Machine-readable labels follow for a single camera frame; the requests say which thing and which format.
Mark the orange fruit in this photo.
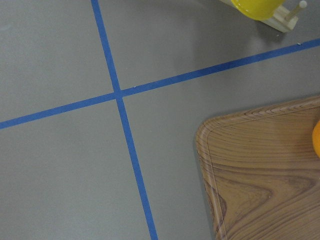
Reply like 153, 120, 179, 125
312, 121, 320, 158

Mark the wooden brown tray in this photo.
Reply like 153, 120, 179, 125
195, 96, 320, 240

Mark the yellow mug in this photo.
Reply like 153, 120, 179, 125
221, 0, 285, 21

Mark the wooden mug rack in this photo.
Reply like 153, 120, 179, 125
261, 0, 308, 33

